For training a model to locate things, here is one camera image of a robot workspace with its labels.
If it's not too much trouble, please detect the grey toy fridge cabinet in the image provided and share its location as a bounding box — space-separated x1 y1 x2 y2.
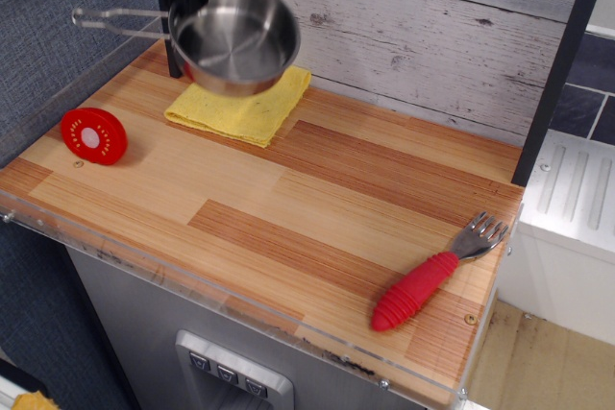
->
68 250 418 409

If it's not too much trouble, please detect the stainless steel pot with handle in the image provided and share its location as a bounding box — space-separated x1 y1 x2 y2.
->
71 0 301 97

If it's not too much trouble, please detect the clear acrylic table edge guard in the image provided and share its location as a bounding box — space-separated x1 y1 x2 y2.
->
1 192 469 409

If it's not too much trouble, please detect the yellow folded cloth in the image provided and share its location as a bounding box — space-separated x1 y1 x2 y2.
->
164 66 311 148

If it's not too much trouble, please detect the white toy sink unit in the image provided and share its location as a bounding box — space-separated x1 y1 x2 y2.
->
497 131 614 344

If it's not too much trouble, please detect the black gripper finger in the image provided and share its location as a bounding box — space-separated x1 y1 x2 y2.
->
162 0 189 78

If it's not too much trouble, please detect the red toy tomato half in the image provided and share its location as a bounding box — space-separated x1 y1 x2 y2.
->
61 108 128 165

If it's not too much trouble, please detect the fork with red handle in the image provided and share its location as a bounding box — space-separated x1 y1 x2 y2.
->
371 211 508 332

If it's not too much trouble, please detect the yellow object at bottom left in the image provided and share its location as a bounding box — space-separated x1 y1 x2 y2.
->
11 392 60 410

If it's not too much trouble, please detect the black vertical post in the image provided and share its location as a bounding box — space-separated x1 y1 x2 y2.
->
511 0 597 186

